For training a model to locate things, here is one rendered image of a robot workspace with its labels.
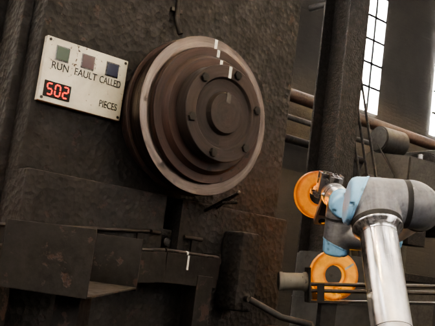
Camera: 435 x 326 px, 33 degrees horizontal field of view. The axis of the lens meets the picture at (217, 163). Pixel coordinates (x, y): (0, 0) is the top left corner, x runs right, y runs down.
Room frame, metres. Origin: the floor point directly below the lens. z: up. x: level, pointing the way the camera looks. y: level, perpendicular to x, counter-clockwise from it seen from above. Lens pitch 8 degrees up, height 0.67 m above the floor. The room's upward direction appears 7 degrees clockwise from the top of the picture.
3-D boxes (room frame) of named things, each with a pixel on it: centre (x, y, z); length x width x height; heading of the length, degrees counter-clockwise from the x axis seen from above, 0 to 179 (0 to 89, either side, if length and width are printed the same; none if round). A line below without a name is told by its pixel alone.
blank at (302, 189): (2.37, -0.34, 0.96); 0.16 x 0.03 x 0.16; 100
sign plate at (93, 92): (2.02, 0.40, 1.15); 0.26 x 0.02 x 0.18; 129
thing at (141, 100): (2.15, 0.07, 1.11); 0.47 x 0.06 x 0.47; 129
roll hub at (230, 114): (2.07, 0.01, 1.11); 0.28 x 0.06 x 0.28; 129
